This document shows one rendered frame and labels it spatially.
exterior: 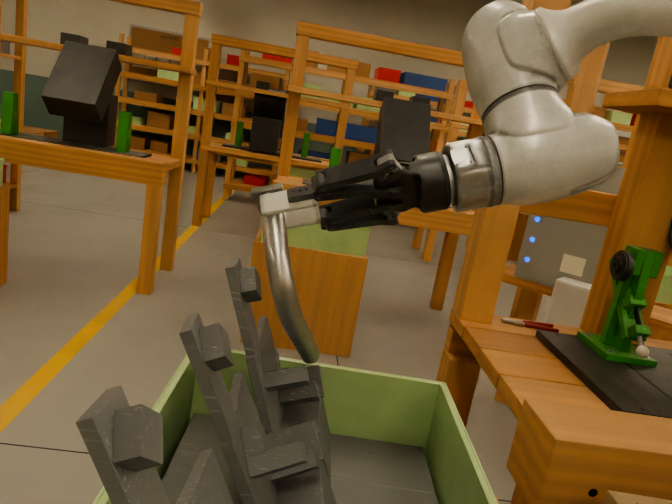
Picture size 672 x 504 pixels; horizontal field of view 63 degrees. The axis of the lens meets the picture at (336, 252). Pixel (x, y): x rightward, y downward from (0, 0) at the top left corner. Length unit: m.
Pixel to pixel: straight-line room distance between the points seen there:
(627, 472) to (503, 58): 0.71
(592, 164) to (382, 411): 0.50
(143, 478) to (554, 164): 0.54
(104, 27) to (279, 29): 3.22
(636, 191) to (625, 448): 0.78
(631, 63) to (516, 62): 12.08
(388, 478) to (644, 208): 1.07
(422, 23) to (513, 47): 10.66
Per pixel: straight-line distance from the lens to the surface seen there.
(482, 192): 0.69
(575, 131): 0.72
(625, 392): 1.33
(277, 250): 0.67
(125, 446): 0.40
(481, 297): 1.54
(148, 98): 10.81
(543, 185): 0.71
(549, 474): 1.05
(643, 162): 1.65
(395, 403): 0.94
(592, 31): 0.79
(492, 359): 1.33
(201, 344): 0.53
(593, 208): 1.69
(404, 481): 0.88
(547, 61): 0.77
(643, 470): 1.12
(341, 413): 0.94
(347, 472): 0.87
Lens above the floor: 1.34
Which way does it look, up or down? 13 degrees down
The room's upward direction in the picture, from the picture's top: 10 degrees clockwise
